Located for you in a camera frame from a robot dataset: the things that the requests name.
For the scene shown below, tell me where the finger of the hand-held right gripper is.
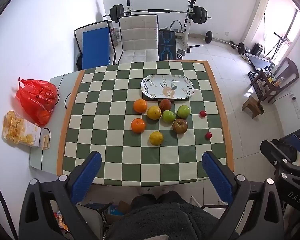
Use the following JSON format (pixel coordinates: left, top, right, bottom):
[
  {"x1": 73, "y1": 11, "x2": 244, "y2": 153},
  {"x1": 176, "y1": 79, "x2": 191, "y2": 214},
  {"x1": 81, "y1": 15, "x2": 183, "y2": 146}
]
[
  {"x1": 260, "y1": 139, "x2": 294, "y2": 167},
  {"x1": 281, "y1": 133, "x2": 300, "y2": 155}
]

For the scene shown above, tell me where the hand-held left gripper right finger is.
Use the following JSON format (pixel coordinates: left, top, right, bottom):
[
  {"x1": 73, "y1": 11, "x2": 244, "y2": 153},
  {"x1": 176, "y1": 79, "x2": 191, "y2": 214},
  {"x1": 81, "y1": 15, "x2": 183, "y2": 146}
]
[{"x1": 202, "y1": 151, "x2": 285, "y2": 240}]

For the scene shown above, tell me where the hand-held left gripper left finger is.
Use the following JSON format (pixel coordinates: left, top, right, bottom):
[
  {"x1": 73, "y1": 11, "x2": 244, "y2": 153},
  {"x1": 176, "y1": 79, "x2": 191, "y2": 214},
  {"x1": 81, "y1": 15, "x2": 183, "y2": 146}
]
[{"x1": 19, "y1": 151, "x2": 113, "y2": 240}]

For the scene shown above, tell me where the brownish red apple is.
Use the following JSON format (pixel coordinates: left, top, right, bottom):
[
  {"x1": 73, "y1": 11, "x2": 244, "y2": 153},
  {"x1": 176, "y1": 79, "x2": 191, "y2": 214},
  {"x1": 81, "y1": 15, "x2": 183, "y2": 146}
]
[{"x1": 172, "y1": 119, "x2": 188, "y2": 134}]

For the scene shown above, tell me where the orange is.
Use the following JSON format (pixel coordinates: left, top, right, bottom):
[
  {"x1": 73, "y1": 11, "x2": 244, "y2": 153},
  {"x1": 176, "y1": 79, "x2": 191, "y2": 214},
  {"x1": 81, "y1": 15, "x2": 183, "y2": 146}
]
[
  {"x1": 133, "y1": 99, "x2": 148, "y2": 113},
  {"x1": 131, "y1": 118, "x2": 146, "y2": 133}
]

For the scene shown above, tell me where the green apple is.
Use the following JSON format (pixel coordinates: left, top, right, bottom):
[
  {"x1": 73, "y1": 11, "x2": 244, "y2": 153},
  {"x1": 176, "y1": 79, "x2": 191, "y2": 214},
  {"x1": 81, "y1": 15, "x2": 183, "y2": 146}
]
[
  {"x1": 162, "y1": 110, "x2": 176, "y2": 123},
  {"x1": 177, "y1": 105, "x2": 191, "y2": 119}
]

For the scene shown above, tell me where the dark red apple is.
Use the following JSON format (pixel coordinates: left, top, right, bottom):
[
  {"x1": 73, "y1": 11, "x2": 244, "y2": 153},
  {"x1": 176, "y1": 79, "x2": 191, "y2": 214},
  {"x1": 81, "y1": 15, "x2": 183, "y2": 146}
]
[{"x1": 159, "y1": 99, "x2": 172, "y2": 111}]

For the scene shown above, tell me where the round yellow pear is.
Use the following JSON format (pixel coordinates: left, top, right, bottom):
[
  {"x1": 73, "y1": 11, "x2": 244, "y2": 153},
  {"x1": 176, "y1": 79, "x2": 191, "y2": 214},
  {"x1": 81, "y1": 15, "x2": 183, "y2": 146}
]
[{"x1": 147, "y1": 106, "x2": 162, "y2": 120}]

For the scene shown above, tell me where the oval floral plate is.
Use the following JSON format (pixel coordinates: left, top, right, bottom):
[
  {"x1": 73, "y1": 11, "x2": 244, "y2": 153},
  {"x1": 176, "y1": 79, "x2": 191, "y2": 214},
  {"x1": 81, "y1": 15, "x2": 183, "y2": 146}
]
[{"x1": 140, "y1": 74, "x2": 194, "y2": 100}]

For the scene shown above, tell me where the green white checkered tablecloth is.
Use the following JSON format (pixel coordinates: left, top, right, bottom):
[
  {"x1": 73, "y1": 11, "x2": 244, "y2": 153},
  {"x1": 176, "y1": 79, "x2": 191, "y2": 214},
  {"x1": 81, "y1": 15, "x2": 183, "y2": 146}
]
[{"x1": 56, "y1": 60, "x2": 235, "y2": 187}]

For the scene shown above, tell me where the orange snack packet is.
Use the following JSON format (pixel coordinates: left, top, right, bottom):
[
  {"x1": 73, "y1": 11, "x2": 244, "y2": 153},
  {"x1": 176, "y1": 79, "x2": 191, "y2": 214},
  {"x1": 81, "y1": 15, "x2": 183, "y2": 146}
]
[{"x1": 53, "y1": 211, "x2": 71, "y2": 233}]

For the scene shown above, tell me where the small wooden stool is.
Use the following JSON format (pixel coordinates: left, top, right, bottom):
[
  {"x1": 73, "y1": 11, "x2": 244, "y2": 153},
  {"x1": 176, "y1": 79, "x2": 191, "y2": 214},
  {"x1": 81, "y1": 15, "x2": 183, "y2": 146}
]
[{"x1": 242, "y1": 95, "x2": 264, "y2": 119}]

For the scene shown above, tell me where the dark wooden side table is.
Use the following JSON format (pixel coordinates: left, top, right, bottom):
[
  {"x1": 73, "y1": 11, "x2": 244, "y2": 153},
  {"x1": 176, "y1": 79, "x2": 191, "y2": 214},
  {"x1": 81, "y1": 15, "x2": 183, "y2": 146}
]
[{"x1": 250, "y1": 57, "x2": 299, "y2": 103}]

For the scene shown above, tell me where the person's dark fleece clothing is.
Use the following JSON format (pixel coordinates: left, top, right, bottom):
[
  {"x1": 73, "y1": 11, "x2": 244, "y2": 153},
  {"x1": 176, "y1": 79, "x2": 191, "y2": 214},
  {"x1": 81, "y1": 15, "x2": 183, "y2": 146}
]
[{"x1": 107, "y1": 191, "x2": 221, "y2": 240}]

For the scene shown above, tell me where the yellow snack box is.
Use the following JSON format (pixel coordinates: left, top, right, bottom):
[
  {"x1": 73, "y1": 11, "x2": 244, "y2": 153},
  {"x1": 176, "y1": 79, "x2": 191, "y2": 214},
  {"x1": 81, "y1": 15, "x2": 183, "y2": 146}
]
[{"x1": 2, "y1": 110, "x2": 52, "y2": 151}]

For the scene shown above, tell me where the red plastic bag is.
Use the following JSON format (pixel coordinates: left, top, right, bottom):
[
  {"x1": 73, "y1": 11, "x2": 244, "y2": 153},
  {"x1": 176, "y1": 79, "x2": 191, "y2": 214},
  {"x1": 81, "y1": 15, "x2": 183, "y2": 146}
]
[{"x1": 15, "y1": 77, "x2": 60, "y2": 127}]

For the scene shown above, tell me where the black speaker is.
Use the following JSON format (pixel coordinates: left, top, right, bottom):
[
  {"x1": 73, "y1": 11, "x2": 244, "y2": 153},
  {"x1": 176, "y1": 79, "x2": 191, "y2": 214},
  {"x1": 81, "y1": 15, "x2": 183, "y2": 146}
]
[{"x1": 251, "y1": 43, "x2": 264, "y2": 57}]

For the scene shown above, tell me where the black tripod stand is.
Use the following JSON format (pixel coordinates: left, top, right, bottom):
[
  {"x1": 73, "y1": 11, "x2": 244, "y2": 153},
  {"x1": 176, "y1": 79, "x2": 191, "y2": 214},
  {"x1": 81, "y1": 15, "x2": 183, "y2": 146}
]
[{"x1": 264, "y1": 32, "x2": 290, "y2": 60}]

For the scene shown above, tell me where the chair with blue cushion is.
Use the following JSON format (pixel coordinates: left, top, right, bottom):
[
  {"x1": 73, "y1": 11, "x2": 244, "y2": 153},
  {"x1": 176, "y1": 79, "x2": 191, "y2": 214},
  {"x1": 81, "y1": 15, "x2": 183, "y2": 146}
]
[{"x1": 74, "y1": 20, "x2": 116, "y2": 70}]

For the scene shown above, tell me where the long barbell with small plates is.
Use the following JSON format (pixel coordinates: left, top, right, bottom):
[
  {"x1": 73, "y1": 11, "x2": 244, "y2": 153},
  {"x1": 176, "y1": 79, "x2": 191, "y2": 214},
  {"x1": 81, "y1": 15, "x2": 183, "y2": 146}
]
[{"x1": 205, "y1": 31, "x2": 245, "y2": 54}]

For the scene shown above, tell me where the black blue weight bench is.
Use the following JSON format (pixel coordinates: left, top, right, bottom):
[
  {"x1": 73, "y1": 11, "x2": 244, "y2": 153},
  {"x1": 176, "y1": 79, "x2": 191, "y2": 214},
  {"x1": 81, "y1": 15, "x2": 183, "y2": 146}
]
[{"x1": 158, "y1": 29, "x2": 177, "y2": 61}]

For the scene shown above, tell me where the clear plastic bottle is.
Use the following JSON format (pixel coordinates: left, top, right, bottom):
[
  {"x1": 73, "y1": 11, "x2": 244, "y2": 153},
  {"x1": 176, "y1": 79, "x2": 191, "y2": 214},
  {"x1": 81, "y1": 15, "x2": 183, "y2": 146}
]
[{"x1": 110, "y1": 27, "x2": 120, "y2": 48}]

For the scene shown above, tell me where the white barbell rack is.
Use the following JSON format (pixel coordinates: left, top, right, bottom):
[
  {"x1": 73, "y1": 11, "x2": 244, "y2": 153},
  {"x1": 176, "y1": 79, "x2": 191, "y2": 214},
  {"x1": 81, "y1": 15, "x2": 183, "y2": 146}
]
[{"x1": 125, "y1": 0, "x2": 198, "y2": 53}]

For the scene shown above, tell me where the white padded chair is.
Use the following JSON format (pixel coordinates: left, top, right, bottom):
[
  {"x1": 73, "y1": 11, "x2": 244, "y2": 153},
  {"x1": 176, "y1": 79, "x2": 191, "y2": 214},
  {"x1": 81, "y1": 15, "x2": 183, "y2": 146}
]
[{"x1": 118, "y1": 14, "x2": 160, "y2": 64}]

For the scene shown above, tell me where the barbell with black plates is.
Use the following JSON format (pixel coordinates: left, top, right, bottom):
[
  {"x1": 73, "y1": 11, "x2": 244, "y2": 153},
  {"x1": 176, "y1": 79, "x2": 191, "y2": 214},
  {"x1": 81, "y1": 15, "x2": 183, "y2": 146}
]
[{"x1": 109, "y1": 4, "x2": 212, "y2": 24}]

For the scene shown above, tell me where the black cable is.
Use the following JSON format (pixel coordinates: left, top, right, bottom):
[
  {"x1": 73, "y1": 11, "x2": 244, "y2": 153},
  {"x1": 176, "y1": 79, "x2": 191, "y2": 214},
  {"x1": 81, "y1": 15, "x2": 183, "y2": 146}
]
[{"x1": 64, "y1": 92, "x2": 73, "y2": 110}]

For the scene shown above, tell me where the grey exercise handle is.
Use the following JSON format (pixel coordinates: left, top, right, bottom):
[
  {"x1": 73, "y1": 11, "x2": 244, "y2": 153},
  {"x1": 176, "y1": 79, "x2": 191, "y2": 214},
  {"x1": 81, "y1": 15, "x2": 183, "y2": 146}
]
[{"x1": 169, "y1": 20, "x2": 184, "y2": 33}]

